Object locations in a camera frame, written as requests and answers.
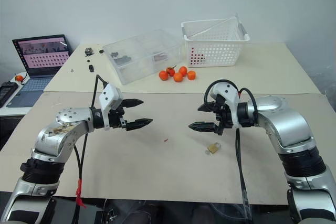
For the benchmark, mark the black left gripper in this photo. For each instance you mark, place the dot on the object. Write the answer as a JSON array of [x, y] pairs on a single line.
[[114, 119]]

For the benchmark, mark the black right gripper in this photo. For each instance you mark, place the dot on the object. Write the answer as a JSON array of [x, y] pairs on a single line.
[[224, 117]]

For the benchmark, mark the small brass padlock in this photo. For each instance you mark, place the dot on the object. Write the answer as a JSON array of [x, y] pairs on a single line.
[[214, 149]]

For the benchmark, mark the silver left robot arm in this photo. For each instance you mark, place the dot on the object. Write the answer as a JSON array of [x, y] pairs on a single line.
[[52, 134]]

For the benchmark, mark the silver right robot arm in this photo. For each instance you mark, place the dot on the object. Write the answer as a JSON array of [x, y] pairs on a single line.
[[286, 124]]

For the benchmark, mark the black parts pile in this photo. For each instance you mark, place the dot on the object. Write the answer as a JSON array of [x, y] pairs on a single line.
[[121, 58]]

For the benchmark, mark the red object inside basket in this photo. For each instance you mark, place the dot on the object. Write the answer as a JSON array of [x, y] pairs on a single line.
[[195, 57]]

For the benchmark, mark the clear plastic storage box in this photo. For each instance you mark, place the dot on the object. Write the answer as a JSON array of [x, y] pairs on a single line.
[[143, 53]]

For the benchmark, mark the small black block part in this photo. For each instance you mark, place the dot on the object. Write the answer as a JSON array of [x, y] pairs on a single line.
[[91, 68]]

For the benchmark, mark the white perforated plastic basket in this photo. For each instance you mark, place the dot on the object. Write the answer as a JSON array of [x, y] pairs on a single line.
[[214, 48]]

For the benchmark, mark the small black metal part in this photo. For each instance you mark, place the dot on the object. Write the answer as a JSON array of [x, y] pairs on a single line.
[[88, 50]]

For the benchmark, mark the red tape strip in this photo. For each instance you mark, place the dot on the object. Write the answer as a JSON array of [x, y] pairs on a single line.
[[79, 192]]

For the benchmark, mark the open grey laptop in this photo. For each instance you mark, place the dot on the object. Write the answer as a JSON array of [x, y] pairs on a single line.
[[42, 61]]

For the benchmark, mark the black handheld device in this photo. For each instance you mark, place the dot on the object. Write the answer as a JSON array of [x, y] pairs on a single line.
[[6, 94]]

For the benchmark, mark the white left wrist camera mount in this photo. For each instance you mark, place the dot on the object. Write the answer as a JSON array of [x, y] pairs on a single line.
[[110, 96]]

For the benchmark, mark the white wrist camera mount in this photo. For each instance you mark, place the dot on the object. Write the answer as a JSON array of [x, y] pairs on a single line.
[[228, 93], [110, 96]]

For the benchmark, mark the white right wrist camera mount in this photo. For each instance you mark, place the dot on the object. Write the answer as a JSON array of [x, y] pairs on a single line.
[[228, 93]]

